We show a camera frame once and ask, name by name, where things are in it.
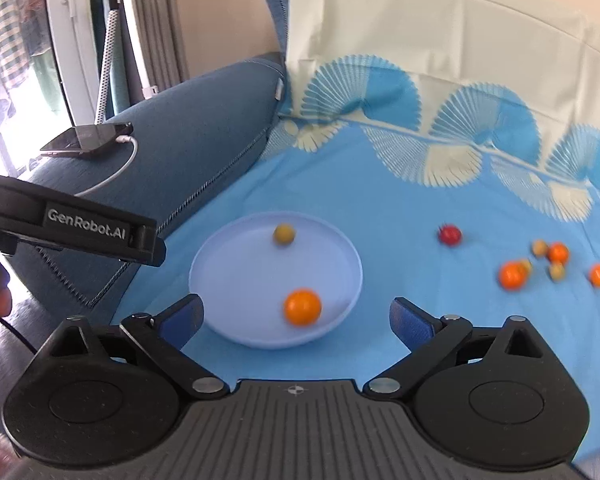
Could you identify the white window frame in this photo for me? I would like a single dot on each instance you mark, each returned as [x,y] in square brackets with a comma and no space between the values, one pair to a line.
[75,35]

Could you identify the yellow-brown longan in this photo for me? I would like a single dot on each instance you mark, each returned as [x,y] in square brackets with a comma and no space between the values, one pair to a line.
[527,263]
[557,271]
[284,234]
[539,248]

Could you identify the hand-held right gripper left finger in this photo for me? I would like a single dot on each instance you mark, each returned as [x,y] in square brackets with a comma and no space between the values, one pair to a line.
[180,322]

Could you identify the white perforated pole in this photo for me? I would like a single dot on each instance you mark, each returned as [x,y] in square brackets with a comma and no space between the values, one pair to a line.
[109,60]

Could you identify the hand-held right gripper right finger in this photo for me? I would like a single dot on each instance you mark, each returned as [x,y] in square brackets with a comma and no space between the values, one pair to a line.
[410,325]

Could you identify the black smartphone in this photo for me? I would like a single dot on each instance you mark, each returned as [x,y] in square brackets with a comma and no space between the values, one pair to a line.
[90,138]

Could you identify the light blue plate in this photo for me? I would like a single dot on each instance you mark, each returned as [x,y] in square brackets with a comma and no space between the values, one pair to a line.
[240,280]

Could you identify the red cherry tomato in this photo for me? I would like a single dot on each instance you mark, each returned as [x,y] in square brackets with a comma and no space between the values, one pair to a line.
[450,235]

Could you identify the dark blue sofa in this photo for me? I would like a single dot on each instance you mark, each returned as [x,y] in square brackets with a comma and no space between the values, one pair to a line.
[190,125]

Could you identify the grey curtain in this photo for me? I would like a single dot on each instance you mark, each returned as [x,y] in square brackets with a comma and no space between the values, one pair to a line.
[155,20]

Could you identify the blue printed bed sheet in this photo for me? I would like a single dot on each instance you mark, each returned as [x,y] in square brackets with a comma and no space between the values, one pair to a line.
[380,195]

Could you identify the small orange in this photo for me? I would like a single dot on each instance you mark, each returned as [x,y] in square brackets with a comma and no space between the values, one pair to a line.
[302,307]
[559,253]
[511,275]
[599,275]

